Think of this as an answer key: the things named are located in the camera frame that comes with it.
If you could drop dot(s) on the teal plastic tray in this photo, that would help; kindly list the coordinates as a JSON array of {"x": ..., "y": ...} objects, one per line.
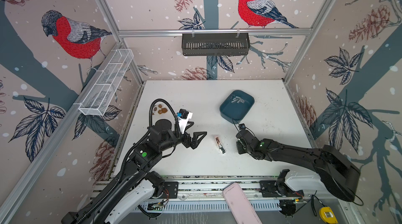
[{"x": 234, "y": 112}]

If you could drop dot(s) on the pink flat case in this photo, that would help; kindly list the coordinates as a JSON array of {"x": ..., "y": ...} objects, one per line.
[{"x": 239, "y": 205}]

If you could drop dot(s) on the black wire basket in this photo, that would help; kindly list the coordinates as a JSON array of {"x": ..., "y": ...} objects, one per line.
[{"x": 215, "y": 44}]

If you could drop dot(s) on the staples strip in tray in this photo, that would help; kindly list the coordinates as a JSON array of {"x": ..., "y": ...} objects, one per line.
[{"x": 238, "y": 100}]

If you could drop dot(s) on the white wire basket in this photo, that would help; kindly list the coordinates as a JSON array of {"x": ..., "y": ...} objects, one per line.
[{"x": 102, "y": 92}]

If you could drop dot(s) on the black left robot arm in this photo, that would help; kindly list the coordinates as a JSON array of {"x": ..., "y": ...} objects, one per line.
[{"x": 136, "y": 182}]

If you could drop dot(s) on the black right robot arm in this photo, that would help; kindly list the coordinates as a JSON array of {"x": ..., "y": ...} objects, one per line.
[{"x": 338, "y": 174}]

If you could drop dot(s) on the yellow tape measure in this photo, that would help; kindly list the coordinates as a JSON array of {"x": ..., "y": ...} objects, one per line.
[{"x": 327, "y": 215}]

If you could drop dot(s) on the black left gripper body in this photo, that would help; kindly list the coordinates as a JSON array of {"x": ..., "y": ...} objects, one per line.
[{"x": 185, "y": 139}]

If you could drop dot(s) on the horizontal aluminium bar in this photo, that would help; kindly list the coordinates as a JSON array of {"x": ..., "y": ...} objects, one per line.
[{"x": 257, "y": 32}]

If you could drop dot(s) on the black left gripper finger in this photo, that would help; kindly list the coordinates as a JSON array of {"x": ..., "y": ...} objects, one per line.
[
  {"x": 197, "y": 138},
  {"x": 189, "y": 124}
]

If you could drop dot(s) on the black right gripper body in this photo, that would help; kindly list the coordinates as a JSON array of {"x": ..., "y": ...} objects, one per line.
[{"x": 242, "y": 140}]

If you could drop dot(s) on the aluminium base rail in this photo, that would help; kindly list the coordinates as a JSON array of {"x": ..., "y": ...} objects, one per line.
[{"x": 190, "y": 194}]

